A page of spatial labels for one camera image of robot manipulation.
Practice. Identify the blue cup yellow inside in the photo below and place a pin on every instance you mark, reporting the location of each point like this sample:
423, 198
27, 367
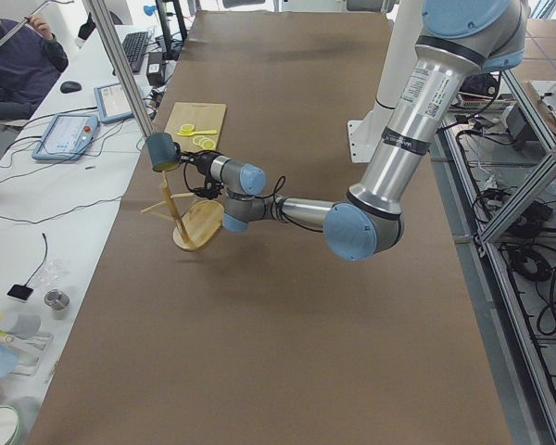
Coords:
163, 153

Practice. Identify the grey cup lying down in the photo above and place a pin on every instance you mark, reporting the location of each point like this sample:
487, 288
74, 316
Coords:
20, 324

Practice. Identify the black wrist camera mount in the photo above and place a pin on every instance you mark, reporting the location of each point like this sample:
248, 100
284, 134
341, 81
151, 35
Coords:
211, 189

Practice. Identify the aluminium frame rack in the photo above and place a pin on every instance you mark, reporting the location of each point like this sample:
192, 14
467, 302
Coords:
495, 164

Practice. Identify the small metal cup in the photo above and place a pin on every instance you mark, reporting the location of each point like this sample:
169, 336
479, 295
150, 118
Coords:
56, 300

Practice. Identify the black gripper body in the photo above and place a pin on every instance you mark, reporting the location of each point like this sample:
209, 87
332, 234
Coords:
203, 162

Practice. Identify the blue teach pendant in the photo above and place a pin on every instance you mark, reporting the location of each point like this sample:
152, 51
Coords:
112, 103
66, 137

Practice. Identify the aluminium camera post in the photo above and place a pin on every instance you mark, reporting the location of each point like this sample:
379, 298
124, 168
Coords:
116, 55

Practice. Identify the black power adapter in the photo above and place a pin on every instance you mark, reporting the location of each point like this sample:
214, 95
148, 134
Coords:
156, 69

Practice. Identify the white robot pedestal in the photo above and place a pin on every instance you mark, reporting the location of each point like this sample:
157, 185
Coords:
400, 61

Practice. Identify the seated person dark sweater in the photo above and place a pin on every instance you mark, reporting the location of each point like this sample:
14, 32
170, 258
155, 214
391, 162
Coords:
30, 64

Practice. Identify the blue teach pendant back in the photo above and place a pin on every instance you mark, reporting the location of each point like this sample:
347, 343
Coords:
112, 103

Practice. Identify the wooden cup storage rack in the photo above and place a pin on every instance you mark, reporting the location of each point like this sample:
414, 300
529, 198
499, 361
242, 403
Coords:
193, 228

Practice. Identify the bamboo cutting board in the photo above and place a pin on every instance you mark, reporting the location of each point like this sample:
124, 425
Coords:
205, 116

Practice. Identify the blue teach pendant front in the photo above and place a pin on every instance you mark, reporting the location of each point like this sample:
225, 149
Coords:
66, 137

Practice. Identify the black computer mouse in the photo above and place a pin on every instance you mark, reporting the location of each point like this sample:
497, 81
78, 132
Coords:
69, 87

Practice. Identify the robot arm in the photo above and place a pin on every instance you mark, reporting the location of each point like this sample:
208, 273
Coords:
454, 40

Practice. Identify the lemon slice middle left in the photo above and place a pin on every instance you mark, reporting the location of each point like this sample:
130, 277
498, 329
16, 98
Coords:
203, 141

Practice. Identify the black keyboard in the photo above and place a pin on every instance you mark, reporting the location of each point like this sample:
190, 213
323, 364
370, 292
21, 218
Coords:
134, 46

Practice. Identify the lemon slice by knife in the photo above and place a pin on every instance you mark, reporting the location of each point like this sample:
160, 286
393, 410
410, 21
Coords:
186, 129

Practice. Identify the lemon slice front left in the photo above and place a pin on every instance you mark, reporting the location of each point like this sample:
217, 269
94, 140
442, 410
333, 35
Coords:
207, 144

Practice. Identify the black small square device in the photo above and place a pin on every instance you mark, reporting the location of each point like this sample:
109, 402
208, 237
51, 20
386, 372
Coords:
20, 292

